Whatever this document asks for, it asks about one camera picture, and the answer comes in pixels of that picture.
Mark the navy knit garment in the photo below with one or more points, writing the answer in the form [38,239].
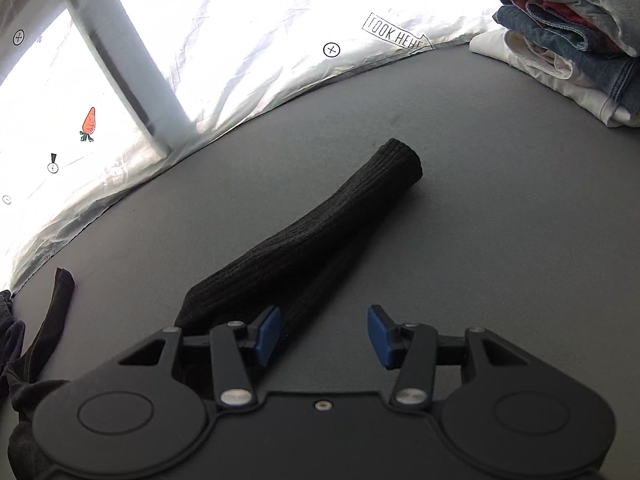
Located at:
[11,345]

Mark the folded blue denim jeans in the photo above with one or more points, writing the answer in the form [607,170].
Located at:
[590,67]

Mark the black knit sweater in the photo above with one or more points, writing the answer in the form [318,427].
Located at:
[320,230]

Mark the folded white garment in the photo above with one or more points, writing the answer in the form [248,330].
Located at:
[550,72]

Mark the white printed sheet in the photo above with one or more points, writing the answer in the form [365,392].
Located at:
[260,35]

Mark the folded red garment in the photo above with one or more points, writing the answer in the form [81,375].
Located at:
[560,12]

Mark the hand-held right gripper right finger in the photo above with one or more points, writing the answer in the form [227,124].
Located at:
[380,340]

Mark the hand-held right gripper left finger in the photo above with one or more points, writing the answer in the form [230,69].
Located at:
[269,336]

